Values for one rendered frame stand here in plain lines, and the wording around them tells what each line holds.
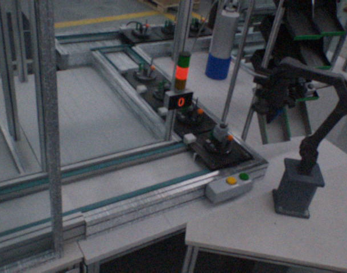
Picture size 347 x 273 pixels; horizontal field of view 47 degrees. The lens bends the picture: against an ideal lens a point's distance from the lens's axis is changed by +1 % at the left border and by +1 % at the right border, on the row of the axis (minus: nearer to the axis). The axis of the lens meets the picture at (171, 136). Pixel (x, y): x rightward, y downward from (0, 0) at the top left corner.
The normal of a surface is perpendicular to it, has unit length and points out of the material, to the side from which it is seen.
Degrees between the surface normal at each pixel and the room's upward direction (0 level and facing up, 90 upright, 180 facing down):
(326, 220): 0
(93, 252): 0
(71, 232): 90
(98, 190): 0
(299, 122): 45
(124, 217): 90
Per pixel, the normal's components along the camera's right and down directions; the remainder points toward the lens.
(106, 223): 0.51, 0.55
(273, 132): 0.34, -0.16
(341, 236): 0.13, -0.81
